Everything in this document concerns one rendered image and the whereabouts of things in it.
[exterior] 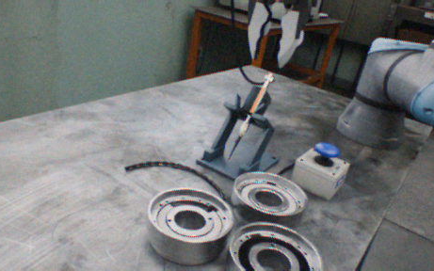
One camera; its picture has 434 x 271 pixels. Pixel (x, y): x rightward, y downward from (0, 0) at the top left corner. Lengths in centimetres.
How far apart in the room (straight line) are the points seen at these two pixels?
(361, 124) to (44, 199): 66
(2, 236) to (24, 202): 6
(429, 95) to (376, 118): 18
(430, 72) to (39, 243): 68
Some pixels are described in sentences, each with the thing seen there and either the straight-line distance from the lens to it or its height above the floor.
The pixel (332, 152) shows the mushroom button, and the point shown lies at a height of 87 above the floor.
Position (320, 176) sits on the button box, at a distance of 64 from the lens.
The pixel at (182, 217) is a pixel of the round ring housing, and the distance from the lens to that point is 51.
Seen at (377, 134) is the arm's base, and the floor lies 83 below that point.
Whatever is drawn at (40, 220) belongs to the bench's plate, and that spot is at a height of 80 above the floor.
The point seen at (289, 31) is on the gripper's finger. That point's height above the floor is 104.
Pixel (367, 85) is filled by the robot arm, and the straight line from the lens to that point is 92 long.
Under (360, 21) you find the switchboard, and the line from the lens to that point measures 428.
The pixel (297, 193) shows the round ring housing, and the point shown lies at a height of 83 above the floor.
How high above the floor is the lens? 113
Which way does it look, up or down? 24 degrees down
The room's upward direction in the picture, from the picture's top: 11 degrees clockwise
